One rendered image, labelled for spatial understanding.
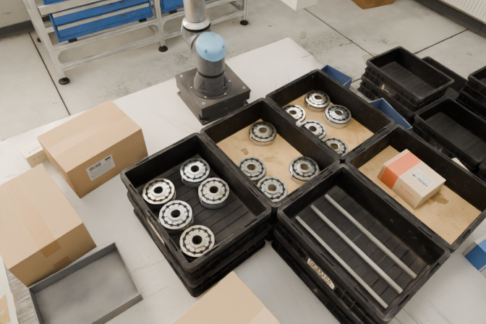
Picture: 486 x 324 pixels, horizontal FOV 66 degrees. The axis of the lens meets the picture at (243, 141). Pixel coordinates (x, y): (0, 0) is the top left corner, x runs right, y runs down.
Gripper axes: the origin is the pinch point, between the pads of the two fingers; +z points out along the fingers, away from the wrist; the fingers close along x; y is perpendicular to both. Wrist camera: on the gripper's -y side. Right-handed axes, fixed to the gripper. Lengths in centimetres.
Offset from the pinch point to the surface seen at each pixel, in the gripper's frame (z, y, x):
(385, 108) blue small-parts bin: 37, 56, 15
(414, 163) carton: 20, 90, -16
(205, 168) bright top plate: 25, 51, -75
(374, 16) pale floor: 112, -84, 189
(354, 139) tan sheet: 28, 67, -19
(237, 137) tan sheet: 28, 43, -56
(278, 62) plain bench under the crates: 41.4, -0.3, -2.9
